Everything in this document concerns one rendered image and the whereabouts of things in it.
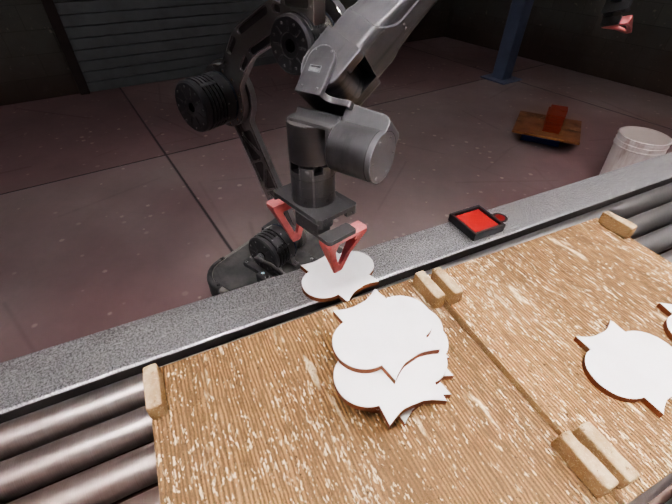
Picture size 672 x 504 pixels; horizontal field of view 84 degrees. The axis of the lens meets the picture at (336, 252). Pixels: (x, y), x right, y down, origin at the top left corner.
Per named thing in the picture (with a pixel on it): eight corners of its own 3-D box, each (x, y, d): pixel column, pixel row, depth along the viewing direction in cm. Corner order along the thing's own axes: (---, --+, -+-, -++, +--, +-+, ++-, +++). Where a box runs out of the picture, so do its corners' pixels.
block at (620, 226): (596, 222, 72) (603, 210, 71) (602, 220, 73) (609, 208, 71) (624, 240, 68) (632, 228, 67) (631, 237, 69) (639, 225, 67)
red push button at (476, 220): (453, 221, 76) (454, 215, 75) (476, 214, 78) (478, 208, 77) (473, 238, 72) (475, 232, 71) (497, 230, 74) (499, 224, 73)
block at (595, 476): (548, 444, 41) (558, 433, 39) (560, 437, 42) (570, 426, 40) (597, 501, 37) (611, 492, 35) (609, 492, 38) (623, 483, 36)
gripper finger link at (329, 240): (329, 290, 50) (329, 233, 44) (297, 264, 54) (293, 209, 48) (365, 268, 54) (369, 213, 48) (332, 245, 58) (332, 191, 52)
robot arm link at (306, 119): (306, 98, 46) (274, 111, 42) (354, 109, 42) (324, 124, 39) (308, 152, 50) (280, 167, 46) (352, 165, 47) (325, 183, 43)
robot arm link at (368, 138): (344, 83, 49) (313, 42, 41) (425, 99, 44) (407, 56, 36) (310, 169, 50) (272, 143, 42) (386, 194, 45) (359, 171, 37)
